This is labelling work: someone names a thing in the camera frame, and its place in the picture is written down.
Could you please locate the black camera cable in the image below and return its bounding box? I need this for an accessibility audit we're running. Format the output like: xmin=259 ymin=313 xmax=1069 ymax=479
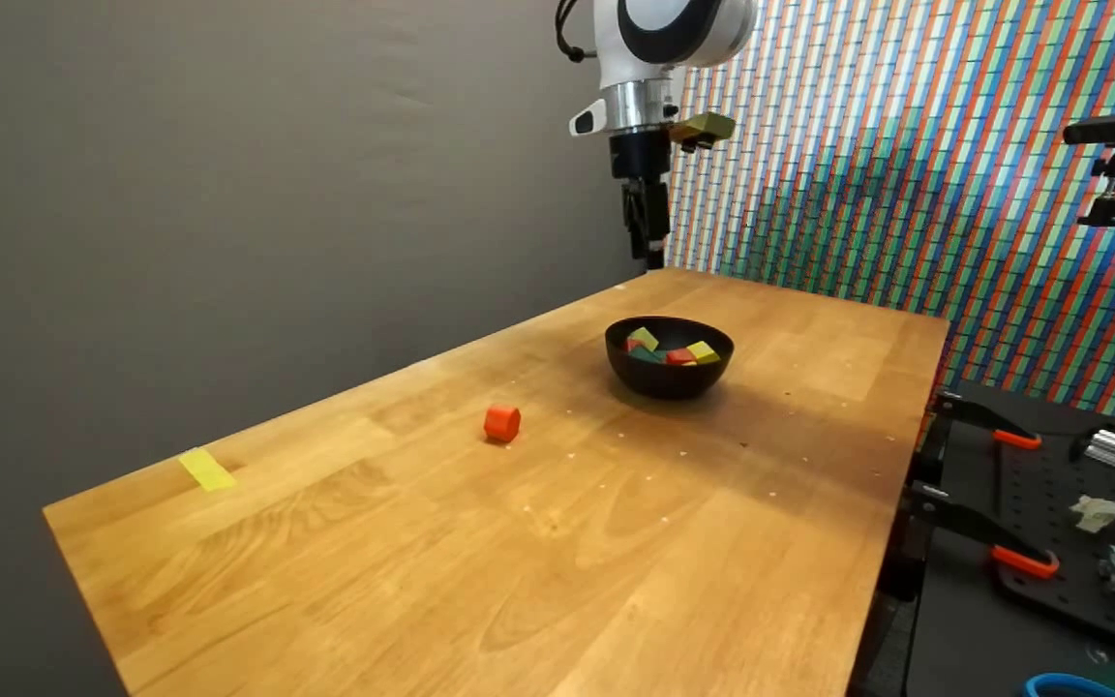
xmin=551 ymin=0 xmax=593 ymax=67

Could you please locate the yellow tape strip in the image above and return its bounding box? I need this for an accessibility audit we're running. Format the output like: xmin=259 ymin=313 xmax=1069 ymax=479
xmin=176 ymin=444 xmax=246 ymax=500

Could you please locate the wrist mounted stereo camera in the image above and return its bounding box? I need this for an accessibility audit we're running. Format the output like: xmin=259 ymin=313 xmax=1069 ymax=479
xmin=661 ymin=107 xmax=739 ymax=153

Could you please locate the grey collapsible backdrop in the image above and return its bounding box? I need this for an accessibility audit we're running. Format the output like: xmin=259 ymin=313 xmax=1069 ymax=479
xmin=0 ymin=0 xmax=668 ymax=697

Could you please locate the black clamp orange handle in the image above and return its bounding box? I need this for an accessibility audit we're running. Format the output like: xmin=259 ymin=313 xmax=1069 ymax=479
xmin=906 ymin=475 xmax=1065 ymax=590
xmin=935 ymin=389 xmax=1051 ymax=458

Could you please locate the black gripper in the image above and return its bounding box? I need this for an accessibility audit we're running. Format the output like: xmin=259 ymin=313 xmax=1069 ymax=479
xmin=610 ymin=133 xmax=675 ymax=271

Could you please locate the black bowl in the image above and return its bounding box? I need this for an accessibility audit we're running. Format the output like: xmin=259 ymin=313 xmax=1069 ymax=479
xmin=602 ymin=313 xmax=739 ymax=404

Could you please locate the multicoloured patterned cloth backdrop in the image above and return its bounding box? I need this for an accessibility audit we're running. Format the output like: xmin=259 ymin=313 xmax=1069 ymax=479
xmin=650 ymin=0 xmax=1115 ymax=427

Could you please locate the blue round-handled tool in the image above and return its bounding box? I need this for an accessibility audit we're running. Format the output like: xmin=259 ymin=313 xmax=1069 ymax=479
xmin=1019 ymin=670 xmax=1115 ymax=697

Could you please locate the small white crumpled object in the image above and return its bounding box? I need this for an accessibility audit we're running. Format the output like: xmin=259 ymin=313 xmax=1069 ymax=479
xmin=1069 ymin=492 xmax=1115 ymax=540

